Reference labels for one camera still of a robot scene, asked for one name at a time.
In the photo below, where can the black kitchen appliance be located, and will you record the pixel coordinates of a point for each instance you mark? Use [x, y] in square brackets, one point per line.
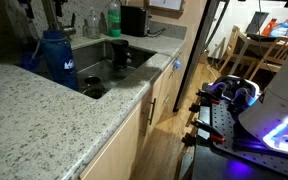
[134, 20]

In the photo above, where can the clear plastic bottle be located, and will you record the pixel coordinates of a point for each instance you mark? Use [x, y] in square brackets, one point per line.
[94, 28]

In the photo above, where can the wooden chair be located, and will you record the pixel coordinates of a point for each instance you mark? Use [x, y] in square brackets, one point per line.
[232, 40]
[274, 55]

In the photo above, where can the steel kitchen faucet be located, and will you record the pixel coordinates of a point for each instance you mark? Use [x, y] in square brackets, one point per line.
[48, 13]

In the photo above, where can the dark metal door post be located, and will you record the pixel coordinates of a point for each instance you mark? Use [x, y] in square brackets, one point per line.
[194, 56]

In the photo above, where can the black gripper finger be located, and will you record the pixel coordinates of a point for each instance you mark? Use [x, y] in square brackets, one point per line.
[26, 8]
[60, 8]

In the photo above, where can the black perforated mounting board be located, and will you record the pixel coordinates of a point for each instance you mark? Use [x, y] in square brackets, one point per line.
[222, 123]

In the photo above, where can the blue cabinet child lock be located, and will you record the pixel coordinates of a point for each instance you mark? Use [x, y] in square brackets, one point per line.
[177, 65]

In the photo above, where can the stainless steel sink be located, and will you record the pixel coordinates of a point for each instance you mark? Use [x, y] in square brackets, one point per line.
[114, 76]

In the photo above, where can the wooden picture frame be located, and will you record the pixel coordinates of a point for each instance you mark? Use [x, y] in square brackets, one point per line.
[165, 4]

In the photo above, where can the round dark metal strainer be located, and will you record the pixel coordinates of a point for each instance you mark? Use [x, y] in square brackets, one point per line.
[92, 92]

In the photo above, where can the green soap bottle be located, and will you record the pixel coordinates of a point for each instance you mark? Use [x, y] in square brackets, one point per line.
[114, 20]

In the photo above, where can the orange detergent bottle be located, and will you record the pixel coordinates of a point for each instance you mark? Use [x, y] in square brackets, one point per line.
[269, 28]

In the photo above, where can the blue transparent water bottle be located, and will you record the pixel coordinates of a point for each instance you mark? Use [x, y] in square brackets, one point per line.
[59, 60]

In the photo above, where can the wooden dining table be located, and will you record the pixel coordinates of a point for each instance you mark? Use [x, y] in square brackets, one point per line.
[240, 55]

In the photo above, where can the tall black cup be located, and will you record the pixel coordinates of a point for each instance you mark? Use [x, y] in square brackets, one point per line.
[120, 53]

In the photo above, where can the black robot cart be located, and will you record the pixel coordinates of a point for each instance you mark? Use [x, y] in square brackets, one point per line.
[210, 166]

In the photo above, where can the grey laptop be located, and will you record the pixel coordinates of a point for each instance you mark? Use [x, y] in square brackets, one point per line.
[257, 21]

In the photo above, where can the white headset device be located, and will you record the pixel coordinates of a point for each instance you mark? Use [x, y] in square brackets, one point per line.
[250, 87]

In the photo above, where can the blue detergent jug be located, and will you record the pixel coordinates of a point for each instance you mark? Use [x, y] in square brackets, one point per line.
[280, 30]

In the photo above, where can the blue tethered bottle cap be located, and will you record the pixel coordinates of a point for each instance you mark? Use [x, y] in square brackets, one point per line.
[29, 61]

